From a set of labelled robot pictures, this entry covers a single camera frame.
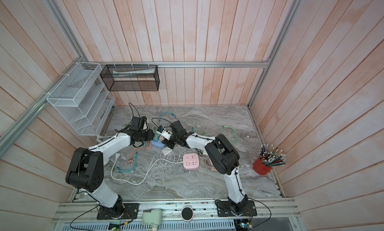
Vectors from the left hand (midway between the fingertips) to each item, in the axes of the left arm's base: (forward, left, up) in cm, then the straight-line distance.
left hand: (151, 137), depth 94 cm
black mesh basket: (+38, +17, +18) cm, 46 cm away
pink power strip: (-14, -25, -4) cm, 29 cm away
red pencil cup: (-20, -64, -1) cm, 67 cm away
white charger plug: (-7, -9, -4) cm, 13 cm away
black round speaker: (-41, -23, -2) cm, 47 cm away
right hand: (0, -8, -2) cm, 8 cm away
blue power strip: (-3, -4, -4) cm, 6 cm away
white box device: (-43, -7, -2) cm, 44 cm away
